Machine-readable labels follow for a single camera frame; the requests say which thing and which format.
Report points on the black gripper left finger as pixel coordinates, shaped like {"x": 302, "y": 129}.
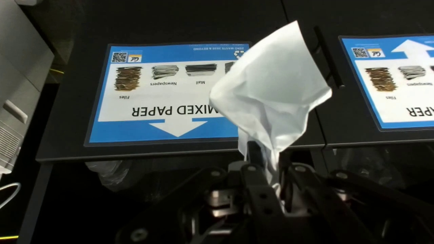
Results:
{"x": 260, "y": 203}

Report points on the black lined rubbish bin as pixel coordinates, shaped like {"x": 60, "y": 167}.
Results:
{"x": 385, "y": 163}
{"x": 117, "y": 173}

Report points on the small white tissue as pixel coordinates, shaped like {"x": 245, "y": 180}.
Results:
{"x": 276, "y": 85}

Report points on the mixed paper sign arrow down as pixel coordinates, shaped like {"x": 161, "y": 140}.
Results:
{"x": 402, "y": 85}

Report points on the black door arrow down sign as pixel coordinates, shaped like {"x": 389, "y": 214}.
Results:
{"x": 361, "y": 18}

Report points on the mixed paper sign arrow up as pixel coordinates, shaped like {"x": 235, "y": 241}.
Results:
{"x": 158, "y": 99}

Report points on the large white office printer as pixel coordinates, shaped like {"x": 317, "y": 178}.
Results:
{"x": 22, "y": 89}

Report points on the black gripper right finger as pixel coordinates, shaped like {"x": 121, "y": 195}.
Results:
{"x": 317, "y": 207}

